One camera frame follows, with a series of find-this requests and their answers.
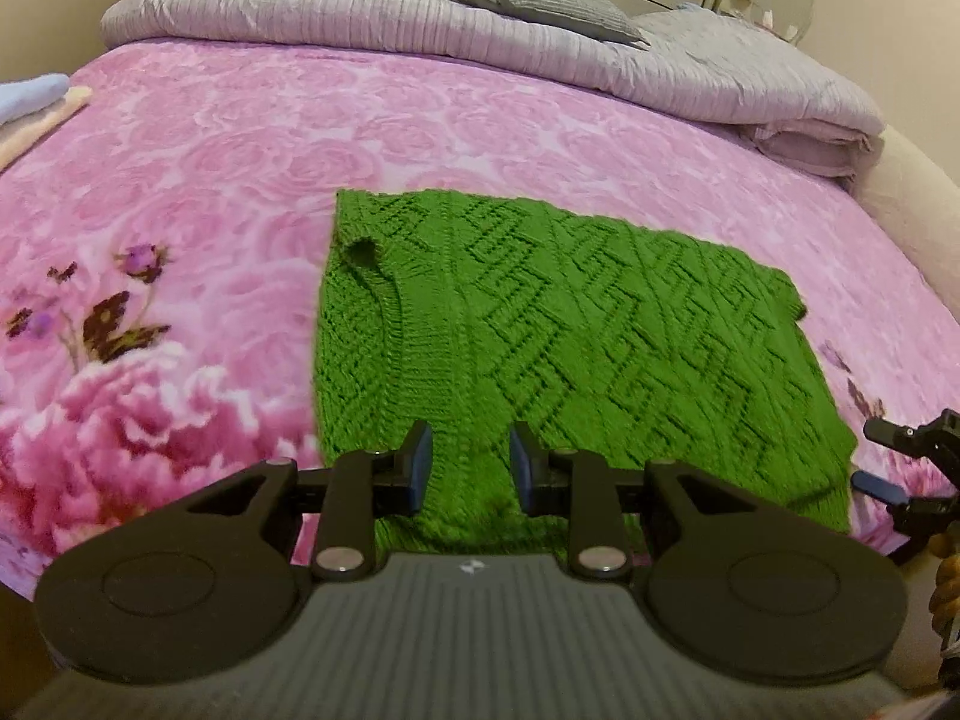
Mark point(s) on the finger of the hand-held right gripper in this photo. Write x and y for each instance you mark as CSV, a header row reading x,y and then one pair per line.
x,y
911,436
881,487

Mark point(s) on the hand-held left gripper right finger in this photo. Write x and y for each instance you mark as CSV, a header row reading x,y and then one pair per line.
x,y
523,465

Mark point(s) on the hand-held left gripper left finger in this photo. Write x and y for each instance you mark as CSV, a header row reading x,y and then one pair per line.
x,y
421,465

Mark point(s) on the green knitted sweater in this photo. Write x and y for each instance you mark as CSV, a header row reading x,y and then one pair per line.
x,y
600,330

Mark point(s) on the pink floral blanket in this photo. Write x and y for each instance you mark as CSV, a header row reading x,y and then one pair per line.
x,y
225,165

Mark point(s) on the lilac ribbed duvet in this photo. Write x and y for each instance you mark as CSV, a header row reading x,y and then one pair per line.
x,y
337,11

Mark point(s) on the grey ribbed pillow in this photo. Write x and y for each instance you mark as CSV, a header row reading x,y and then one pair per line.
x,y
540,0

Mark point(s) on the cream folded cloth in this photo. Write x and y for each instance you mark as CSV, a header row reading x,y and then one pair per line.
x,y
45,120

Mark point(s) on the light blue folded cloth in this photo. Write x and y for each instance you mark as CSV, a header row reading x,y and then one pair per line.
x,y
26,94

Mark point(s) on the cream padded bed frame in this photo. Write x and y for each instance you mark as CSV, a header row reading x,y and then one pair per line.
x,y
919,195

